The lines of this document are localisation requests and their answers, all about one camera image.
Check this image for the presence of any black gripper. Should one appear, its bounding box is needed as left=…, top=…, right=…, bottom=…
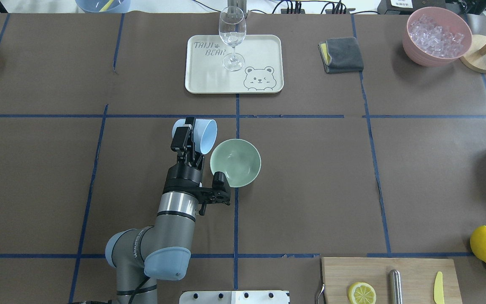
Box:
left=163, top=117, right=204, bottom=197

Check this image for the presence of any light blue cup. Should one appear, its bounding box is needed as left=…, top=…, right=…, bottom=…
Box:
left=192, top=119, right=218, bottom=155

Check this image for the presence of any green bowl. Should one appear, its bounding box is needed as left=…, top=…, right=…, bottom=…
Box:
left=210, top=138, right=262, bottom=188

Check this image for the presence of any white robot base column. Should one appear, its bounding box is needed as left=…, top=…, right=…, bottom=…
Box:
left=179, top=290, right=291, bottom=304

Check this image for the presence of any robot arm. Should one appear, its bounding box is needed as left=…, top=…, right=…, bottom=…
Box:
left=105, top=117, right=218, bottom=304

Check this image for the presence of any blue bowl with fork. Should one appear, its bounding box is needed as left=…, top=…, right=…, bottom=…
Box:
left=75, top=0, right=132, bottom=14

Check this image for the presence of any pink bowl of ice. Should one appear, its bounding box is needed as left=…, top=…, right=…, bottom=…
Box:
left=402, top=6, right=473, bottom=67

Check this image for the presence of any cream bear tray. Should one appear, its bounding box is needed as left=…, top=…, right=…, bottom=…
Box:
left=185, top=35, right=284, bottom=94

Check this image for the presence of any clear wine glass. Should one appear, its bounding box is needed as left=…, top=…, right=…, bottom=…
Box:
left=219, top=5, right=247, bottom=71

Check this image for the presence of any grey folded cloth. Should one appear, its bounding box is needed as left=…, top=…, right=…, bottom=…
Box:
left=318, top=37, right=364, bottom=74

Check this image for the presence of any wooden cutting board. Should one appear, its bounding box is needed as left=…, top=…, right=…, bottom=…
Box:
left=321, top=257, right=463, bottom=304

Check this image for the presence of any lemon half slice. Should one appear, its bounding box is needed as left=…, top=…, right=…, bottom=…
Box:
left=347, top=282, right=377, bottom=304

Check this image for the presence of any yellow plastic knife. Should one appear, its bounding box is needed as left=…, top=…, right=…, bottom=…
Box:
left=433, top=271, right=444, bottom=304

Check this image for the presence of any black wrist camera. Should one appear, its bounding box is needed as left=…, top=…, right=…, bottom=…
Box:
left=197, top=171, right=231, bottom=216

